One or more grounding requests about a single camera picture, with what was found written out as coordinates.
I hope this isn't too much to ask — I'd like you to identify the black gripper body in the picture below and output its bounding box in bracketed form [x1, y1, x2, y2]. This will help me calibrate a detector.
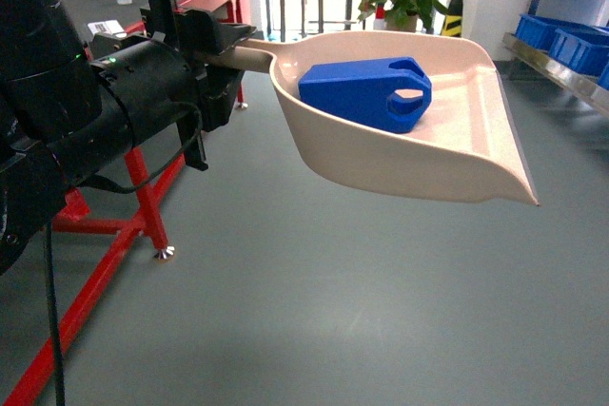
[88, 6, 220, 172]

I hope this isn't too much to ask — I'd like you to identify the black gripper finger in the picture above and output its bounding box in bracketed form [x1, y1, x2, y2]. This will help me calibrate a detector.
[211, 23, 257, 54]
[200, 66, 245, 132]

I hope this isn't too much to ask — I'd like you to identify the blue plastic part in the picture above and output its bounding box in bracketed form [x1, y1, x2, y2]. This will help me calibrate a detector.
[298, 57, 432, 134]

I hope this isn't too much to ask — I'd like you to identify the beige plastic dustpan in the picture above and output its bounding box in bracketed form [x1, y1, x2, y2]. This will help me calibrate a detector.
[201, 30, 539, 204]

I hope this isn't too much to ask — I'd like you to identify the steel shelf rack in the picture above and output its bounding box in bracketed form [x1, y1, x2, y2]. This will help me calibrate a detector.
[502, 0, 608, 116]

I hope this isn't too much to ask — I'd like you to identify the blue shelf bin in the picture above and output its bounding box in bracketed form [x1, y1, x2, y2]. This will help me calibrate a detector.
[503, 14, 608, 102]

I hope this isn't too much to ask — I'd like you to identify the red white traffic cone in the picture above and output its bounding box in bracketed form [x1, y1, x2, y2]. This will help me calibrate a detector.
[372, 4, 386, 30]

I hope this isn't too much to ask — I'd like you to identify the yellow black traffic cone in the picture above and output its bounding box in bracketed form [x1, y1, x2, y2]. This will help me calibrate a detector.
[441, 0, 463, 37]

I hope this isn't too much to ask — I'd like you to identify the black cable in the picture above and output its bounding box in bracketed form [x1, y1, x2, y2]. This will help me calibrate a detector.
[43, 100, 206, 406]

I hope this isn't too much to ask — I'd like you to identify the red conveyor frame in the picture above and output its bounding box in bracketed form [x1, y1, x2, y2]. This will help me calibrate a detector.
[8, 0, 243, 405]

